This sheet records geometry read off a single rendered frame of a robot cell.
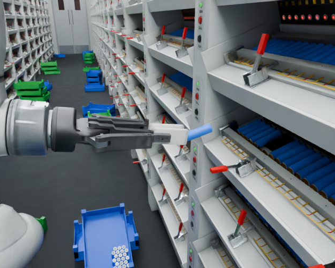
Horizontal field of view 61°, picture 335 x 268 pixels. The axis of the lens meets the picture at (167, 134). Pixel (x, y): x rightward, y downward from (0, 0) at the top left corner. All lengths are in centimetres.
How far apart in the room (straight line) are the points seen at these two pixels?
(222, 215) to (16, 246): 60
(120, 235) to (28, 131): 106
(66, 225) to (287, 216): 136
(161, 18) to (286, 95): 98
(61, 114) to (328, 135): 38
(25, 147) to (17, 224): 55
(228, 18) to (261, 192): 40
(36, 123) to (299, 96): 40
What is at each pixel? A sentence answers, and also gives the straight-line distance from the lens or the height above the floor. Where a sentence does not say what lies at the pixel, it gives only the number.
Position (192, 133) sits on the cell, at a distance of 55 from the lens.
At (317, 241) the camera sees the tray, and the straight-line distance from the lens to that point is 50.
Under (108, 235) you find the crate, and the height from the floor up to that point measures 9.
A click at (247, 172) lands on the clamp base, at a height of 74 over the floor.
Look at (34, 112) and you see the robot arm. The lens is 47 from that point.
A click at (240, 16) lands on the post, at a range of 74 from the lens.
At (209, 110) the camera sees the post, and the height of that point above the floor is 82.
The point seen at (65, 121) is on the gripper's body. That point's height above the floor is 89.
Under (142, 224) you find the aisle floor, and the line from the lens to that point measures 164.
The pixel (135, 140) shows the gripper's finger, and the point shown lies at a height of 86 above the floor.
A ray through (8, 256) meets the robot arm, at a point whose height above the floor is 42.
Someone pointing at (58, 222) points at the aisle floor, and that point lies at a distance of 176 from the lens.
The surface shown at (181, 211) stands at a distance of 113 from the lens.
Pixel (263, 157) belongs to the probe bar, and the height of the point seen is 78.
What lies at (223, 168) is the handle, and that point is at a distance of 60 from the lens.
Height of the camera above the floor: 104
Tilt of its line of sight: 22 degrees down
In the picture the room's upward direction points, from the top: straight up
